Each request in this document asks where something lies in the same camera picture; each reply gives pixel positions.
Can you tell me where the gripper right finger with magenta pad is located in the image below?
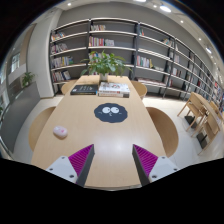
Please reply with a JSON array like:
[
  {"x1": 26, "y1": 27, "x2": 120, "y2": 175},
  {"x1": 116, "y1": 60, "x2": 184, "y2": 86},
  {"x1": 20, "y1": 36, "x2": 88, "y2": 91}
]
[{"x1": 132, "y1": 144, "x2": 179, "y2": 186}]

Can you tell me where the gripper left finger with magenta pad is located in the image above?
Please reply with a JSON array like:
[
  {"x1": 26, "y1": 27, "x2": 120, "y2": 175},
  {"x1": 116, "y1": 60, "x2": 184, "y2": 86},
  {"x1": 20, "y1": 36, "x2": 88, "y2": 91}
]
[{"x1": 47, "y1": 144, "x2": 95, "y2": 187}]

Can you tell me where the white pink computer mouse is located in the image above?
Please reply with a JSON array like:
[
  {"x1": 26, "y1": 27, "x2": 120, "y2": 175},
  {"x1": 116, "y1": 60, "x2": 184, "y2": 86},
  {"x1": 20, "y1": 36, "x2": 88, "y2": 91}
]
[{"x1": 53, "y1": 126, "x2": 68, "y2": 138}]

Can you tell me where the dark cartoon face mouse pad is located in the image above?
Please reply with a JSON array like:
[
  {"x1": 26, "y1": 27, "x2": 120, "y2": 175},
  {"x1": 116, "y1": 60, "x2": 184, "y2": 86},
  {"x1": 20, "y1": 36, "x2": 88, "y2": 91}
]
[{"x1": 94, "y1": 103, "x2": 128, "y2": 123}]

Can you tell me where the wooden chair near right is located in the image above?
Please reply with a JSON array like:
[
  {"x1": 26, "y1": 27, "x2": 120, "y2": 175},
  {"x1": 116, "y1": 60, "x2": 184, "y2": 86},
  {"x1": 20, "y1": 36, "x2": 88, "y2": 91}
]
[{"x1": 147, "y1": 107, "x2": 179, "y2": 157}]

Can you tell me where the wooden chair near left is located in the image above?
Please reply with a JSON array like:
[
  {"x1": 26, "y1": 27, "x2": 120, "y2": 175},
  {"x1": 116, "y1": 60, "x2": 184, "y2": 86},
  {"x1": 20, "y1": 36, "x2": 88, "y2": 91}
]
[{"x1": 28, "y1": 106, "x2": 55, "y2": 150}]

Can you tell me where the wooden chair at side table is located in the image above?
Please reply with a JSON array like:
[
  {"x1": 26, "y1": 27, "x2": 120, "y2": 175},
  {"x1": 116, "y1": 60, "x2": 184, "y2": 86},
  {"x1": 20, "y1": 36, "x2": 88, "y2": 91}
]
[{"x1": 182, "y1": 92, "x2": 207, "y2": 130}]

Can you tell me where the wooden chair far right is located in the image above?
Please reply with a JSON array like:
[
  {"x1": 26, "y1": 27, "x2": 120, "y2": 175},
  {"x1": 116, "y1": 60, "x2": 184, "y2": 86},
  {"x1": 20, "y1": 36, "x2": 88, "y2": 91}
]
[{"x1": 131, "y1": 80, "x2": 147, "y2": 99}]

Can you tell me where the black book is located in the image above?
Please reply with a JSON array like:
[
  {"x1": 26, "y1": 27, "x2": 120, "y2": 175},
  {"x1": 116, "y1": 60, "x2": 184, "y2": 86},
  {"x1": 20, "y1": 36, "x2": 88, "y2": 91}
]
[{"x1": 70, "y1": 84, "x2": 98, "y2": 95}]

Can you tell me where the wooden chair far left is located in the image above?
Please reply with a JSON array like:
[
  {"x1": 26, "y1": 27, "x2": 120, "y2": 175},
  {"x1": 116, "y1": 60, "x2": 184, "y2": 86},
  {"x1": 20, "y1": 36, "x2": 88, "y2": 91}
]
[{"x1": 61, "y1": 80, "x2": 76, "y2": 95}]

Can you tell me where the wooden side table right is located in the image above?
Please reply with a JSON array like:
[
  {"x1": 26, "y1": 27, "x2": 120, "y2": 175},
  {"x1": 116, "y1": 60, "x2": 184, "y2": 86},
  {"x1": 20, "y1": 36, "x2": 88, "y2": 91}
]
[{"x1": 193, "y1": 93, "x2": 221, "y2": 151}]

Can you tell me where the stack of white books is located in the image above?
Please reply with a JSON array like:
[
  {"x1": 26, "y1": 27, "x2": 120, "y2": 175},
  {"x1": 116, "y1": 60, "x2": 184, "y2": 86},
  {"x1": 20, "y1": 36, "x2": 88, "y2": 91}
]
[{"x1": 98, "y1": 82, "x2": 130, "y2": 98}]

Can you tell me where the large grey bookshelf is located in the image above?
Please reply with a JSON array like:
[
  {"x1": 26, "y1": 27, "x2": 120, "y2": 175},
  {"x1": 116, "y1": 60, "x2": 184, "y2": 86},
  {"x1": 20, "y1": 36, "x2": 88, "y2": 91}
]
[{"x1": 49, "y1": 18, "x2": 223, "y2": 103}]

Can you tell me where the green plant by window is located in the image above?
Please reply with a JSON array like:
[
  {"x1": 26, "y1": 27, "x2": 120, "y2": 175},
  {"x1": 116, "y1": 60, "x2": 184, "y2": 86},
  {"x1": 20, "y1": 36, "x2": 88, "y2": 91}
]
[{"x1": 22, "y1": 72, "x2": 35, "y2": 87}]

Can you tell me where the green potted plant on table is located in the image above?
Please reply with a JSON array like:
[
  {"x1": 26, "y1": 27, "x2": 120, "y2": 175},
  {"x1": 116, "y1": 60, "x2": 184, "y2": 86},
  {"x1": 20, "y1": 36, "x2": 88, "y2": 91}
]
[{"x1": 80, "y1": 51, "x2": 127, "y2": 82}]

